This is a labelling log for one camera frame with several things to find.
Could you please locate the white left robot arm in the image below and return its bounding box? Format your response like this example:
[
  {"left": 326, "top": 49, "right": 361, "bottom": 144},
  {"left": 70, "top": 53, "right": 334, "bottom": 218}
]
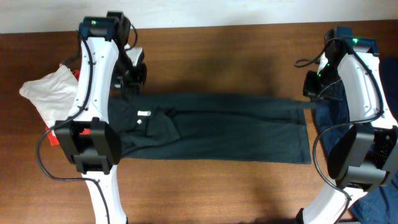
[{"left": 54, "top": 11, "right": 147, "bottom": 223}]

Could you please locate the white folded garment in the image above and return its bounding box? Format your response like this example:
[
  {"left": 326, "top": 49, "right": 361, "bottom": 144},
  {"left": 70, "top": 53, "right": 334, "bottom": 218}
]
[{"left": 19, "top": 64, "right": 78, "bottom": 128}]

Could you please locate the red folded garment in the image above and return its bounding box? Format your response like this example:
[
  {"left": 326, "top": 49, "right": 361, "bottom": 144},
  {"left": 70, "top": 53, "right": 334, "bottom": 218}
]
[{"left": 47, "top": 70, "right": 80, "bottom": 146}]

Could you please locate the navy blue garment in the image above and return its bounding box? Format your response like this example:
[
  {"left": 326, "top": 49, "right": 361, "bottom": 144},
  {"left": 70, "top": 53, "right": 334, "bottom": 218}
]
[{"left": 315, "top": 57, "right": 397, "bottom": 224}]

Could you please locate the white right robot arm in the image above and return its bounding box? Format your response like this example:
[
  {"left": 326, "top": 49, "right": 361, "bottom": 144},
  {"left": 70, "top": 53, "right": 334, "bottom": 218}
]
[{"left": 295, "top": 26, "right": 397, "bottom": 223}]

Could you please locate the dark green t-shirt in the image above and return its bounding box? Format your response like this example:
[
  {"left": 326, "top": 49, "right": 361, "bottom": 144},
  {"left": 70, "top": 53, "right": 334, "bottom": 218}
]
[{"left": 108, "top": 93, "right": 313, "bottom": 164}]

